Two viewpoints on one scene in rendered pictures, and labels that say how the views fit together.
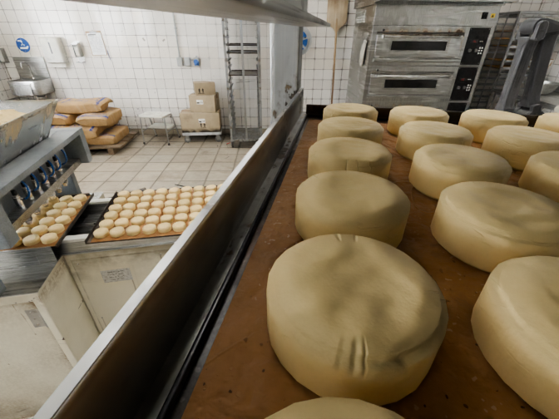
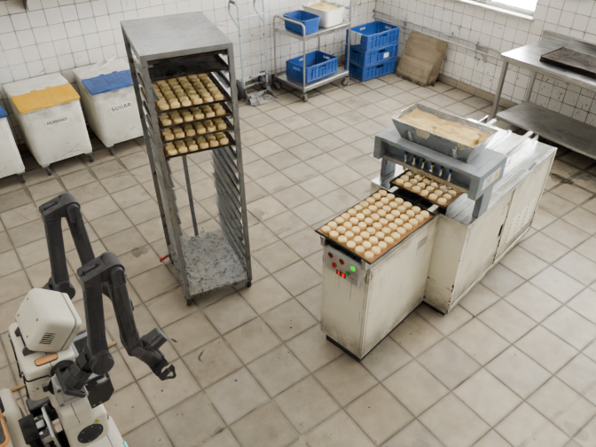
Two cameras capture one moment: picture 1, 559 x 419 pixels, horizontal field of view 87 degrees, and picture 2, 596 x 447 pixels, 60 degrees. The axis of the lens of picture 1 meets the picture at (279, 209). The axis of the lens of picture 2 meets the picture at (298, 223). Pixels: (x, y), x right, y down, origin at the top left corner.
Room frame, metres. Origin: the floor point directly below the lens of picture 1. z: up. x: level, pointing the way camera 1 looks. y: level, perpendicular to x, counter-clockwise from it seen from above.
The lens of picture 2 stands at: (2.81, -1.24, 2.71)
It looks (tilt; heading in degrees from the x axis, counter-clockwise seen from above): 37 degrees down; 146
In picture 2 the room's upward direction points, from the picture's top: 1 degrees counter-clockwise
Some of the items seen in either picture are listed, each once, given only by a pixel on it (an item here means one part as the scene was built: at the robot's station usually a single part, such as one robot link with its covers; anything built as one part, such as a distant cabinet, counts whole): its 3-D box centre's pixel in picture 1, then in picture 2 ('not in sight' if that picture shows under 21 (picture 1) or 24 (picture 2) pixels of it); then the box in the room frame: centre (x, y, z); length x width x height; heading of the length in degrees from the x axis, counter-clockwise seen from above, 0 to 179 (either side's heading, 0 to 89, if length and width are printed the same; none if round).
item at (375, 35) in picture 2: not in sight; (372, 35); (-2.37, 3.47, 0.50); 0.60 x 0.40 x 0.20; 94
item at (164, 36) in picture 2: not in sight; (193, 169); (0.01, -0.17, 0.93); 0.64 x 0.51 x 1.78; 169
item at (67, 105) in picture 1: (82, 105); not in sight; (4.50, 2.90, 0.62); 0.72 x 0.42 x 0.17; 98
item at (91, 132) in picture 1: (77, 130); not in sight; (4.27, 2.94, 0.32); 0.72 x 0.42 x 0.17; 96
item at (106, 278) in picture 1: (177, 285); (378, 275); (1.10, 0.52, 0.45); 0.70 x 0.34 x 0.90; 102
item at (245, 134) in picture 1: (244, 81); not in sight; (4.74, 0.54, 0.93); 0.64 x 0.51 x 1.78; 5
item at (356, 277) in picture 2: not in sight; (343, 265); (1.17, 0.16, 0.77); 0.24 x 0.04 x 0.14; 12
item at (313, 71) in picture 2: not in sight; (311, 66); (-2.41, 2.52, 0.28); 0.56 x 0.38 x 0.20; 100
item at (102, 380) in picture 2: not in sight; (84, 364); (1.23, -1.22, 0.99); 0.28 x 0.16 x 0.22; 2
